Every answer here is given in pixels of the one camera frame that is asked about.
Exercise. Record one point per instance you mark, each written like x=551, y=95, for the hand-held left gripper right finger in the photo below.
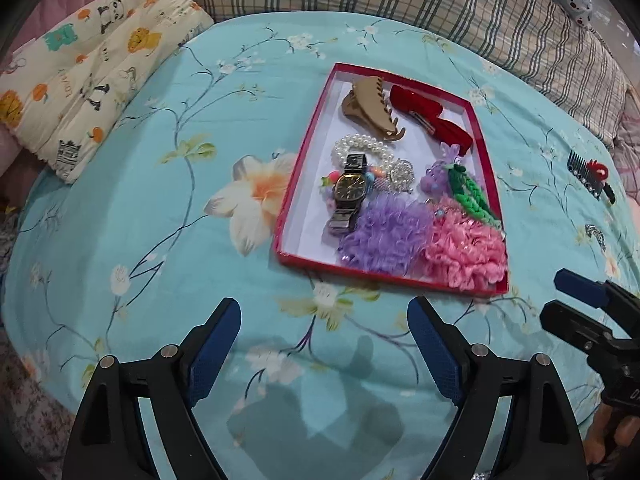
x=435, y=350

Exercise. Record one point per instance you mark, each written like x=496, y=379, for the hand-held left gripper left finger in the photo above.
x=215, y=350

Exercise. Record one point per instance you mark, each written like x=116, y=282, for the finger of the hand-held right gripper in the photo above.
x=580, y=285
x=570, y=322

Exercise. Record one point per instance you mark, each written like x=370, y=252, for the red shallow box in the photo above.
x=320, y=220

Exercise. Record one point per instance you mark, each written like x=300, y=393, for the silver rhinestone hair clip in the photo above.
x=596, y=234
x=402, y=175

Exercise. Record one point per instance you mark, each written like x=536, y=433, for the red bow hair clip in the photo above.
x=415, y=102

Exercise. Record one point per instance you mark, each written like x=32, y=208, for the beige hair claw clip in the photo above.
x=372, y=105

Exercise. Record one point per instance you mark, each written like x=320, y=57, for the person's right hand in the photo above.
x=597, y=442

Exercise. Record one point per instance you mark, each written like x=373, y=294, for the pink fluffy scrunchie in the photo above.
x=465, y=250

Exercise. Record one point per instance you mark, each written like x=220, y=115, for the red flower hair clip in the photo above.
x=597, y=170

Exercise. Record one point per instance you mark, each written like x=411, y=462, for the purple fluffy scrunchie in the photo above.
x=385, y=232

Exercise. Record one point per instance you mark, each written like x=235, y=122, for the teal floral bed sheet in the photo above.
x=150, y=210

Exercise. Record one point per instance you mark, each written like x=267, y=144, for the pink plaid blanket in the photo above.
x=630, y=135

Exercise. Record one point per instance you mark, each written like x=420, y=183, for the metal band wristwatch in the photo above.
x=350, y=187

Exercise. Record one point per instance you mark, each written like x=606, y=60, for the cartoon animal print pillow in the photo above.
x=100, y=60

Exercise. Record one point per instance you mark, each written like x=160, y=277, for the plaid quilt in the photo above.
x=400, y=0

